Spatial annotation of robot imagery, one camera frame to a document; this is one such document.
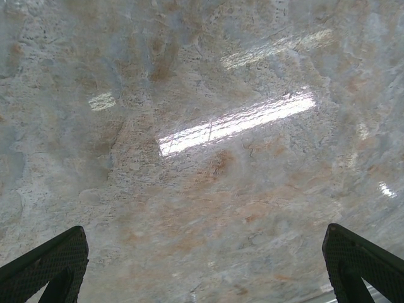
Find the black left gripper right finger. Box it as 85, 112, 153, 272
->
322, 223, 404, 303

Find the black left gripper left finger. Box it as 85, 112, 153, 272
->
0, 225, 90, 303

